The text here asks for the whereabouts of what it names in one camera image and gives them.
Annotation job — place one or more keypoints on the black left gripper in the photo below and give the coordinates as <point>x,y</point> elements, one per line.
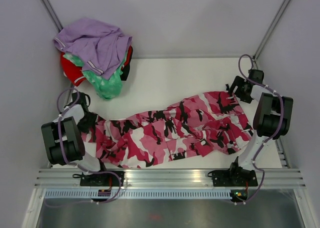
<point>84,129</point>

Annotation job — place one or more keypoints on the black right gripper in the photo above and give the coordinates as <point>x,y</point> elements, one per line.
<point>238,81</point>

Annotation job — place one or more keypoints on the pink camouflage trousers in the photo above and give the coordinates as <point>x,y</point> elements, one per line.
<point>194,126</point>

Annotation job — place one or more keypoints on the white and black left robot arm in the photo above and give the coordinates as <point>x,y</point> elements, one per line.
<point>63,137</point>

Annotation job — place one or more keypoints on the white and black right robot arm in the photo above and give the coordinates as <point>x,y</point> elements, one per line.
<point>272,118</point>

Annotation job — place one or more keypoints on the green tie-dye garment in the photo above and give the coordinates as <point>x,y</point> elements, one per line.
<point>105,88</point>

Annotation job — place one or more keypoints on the red garment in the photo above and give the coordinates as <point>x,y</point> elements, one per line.
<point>71,71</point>

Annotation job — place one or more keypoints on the black garment in pile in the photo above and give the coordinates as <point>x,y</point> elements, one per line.
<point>126,66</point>

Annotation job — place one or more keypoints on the purple shirt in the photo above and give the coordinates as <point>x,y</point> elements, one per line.
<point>102,47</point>

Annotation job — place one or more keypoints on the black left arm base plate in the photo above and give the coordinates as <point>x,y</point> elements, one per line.
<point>96,180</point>

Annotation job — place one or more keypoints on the aluminium front rail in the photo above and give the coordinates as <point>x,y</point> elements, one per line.
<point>168,178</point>

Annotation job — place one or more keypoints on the aluminium right corner post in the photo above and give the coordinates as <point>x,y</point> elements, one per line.
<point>275,21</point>

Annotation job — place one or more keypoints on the aluminium corner post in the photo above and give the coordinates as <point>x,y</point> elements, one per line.
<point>275,21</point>
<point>52,14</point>

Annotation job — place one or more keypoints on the white slotted cable duct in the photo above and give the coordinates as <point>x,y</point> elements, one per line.
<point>139,193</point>

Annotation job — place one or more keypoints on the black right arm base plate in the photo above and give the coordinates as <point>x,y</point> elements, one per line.
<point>226,178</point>

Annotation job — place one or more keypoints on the aluminium left corner post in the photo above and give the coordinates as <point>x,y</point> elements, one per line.
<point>52,14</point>

